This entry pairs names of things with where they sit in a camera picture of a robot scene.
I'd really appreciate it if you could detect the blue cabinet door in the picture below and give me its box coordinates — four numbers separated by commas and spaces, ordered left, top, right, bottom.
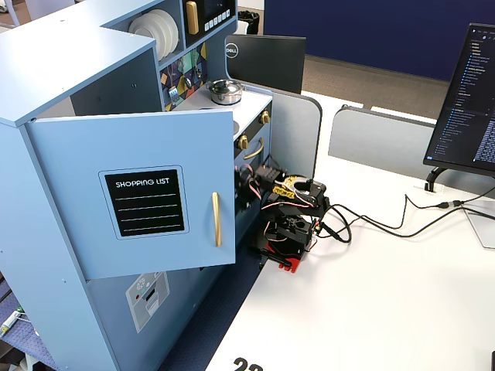
25, 109, 237, 281

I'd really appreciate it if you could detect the blue toy kitchen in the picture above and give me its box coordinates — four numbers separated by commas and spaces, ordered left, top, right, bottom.
0, 0, 274, 371

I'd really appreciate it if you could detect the dark blue partition panel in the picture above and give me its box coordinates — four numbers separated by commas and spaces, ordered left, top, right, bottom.
263, 0, 495, 82

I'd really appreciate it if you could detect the black trash bin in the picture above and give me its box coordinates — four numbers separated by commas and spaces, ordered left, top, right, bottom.
237, 10, 261, 36

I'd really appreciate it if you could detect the black cable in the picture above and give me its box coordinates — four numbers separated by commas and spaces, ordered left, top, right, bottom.
328, 203, 495, 237
319, 188, 495, 243

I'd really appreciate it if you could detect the black toy microwave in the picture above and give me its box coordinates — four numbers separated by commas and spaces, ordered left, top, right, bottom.
181, 0, 237, 48

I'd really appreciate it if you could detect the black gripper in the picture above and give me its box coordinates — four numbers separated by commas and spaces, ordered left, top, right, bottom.
235, 164, 289, 195

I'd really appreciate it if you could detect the black Dell monitor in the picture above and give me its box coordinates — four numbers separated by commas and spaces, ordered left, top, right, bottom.
224, 33, 307, 96

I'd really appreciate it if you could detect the gold microwave handle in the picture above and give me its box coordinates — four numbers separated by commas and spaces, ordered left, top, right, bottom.
185, 1, 200, 36

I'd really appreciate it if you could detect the gold oven handle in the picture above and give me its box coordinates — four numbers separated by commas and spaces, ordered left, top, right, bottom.
243, 138, 265, 161

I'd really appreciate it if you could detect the stainless steel pot with lid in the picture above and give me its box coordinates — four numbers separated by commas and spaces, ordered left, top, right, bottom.
205, 79, 245, 106

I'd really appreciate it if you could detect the monitor showing code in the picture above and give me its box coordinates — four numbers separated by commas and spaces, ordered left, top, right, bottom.
422, 22, 495, 175

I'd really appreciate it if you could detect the red white servo wire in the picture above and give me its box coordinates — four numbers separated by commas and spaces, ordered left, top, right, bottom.
247, 175, 297, 206

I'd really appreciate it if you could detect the white toy plate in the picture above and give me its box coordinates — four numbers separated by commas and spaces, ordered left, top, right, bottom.
154, 8, 179, 51
145, 10, 175, 55
128, 14, 168, 60

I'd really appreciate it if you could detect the gold cabinet door handle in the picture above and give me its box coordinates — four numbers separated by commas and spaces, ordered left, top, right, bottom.
210, 192, 223, 248

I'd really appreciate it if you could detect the red table clamp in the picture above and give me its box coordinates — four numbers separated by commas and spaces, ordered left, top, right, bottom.
278, 247, 306, 274

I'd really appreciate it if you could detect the gray monitor base plate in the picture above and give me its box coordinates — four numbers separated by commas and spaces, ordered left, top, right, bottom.
462, 208, 495, 250

